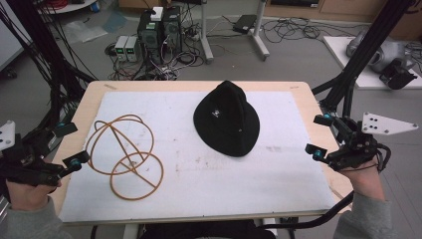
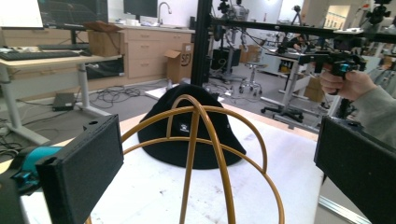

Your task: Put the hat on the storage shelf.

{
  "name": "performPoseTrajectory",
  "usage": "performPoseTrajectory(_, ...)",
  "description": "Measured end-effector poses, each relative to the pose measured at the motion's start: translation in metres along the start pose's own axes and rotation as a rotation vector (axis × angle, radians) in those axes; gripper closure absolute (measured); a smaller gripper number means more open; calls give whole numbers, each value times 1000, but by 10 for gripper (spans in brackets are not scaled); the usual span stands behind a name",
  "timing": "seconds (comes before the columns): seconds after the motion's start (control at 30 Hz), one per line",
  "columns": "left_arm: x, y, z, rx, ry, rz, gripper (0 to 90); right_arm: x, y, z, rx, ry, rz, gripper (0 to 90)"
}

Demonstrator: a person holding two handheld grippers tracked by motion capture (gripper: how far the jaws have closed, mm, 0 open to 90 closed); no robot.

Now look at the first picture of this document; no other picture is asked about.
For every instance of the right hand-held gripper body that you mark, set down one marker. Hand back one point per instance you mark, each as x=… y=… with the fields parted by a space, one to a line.
x=361 y=146

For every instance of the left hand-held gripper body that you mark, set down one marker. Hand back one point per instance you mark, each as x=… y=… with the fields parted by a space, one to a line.
x=23 y=166

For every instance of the black bucket hat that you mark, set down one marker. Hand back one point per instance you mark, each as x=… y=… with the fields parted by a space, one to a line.
x=225 y=122

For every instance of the person's left hand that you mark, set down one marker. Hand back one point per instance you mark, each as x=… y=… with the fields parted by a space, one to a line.
x=26 y=196

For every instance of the person's right hand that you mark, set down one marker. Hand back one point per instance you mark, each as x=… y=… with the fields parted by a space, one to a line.
x=365 y=181

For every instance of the wooden table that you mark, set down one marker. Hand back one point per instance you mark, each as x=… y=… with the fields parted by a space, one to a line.
x=93 y=88

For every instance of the person's left grey sleeve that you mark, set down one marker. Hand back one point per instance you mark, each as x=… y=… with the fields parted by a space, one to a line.
x=30 y=224

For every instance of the person's grey sleeve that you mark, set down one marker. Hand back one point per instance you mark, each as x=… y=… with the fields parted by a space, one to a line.
x=365 y=220
x=30 y=224

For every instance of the white platform board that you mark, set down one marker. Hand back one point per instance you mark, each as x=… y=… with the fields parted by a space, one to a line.
x=341 y=56

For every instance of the person's right grey sleeve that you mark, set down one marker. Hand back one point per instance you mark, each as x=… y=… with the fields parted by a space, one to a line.
x=365 y=220

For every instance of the black device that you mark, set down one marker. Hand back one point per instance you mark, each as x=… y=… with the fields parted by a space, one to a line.
x=396 y=76

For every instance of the grey robot shell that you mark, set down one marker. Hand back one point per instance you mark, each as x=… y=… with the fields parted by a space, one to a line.
x=384 y=54

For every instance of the grey power supply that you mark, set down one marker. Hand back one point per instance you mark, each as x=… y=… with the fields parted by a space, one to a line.
x=133 y=49
x=120 y=48

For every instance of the clear plastic sheet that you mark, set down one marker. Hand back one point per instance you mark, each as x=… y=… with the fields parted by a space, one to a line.
x=83 y=31

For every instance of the white desk leg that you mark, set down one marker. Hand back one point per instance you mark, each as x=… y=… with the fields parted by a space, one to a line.
x=258 y=36
x=205 y=36

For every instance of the white cabinet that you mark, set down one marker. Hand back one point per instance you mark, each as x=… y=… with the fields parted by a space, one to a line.
x=8 y=36

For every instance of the wooden cabinet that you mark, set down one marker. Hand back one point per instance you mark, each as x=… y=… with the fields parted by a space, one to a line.
x=348 y=10

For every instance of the white table mat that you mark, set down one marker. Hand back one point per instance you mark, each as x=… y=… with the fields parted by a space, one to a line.
x=205 y=186

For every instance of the teal sheet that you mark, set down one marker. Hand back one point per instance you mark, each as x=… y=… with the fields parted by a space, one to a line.
x=114 y=21

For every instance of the white round table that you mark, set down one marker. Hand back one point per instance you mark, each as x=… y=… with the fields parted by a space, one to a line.
x=71 y=7

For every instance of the flat black box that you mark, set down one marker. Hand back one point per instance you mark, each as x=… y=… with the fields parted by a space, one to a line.
x=245 y=23

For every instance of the black computer tower green label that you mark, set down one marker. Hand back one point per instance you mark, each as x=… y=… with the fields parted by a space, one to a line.
x=151 y=36

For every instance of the white box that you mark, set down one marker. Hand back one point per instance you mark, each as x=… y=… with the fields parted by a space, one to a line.
x=157 y=13

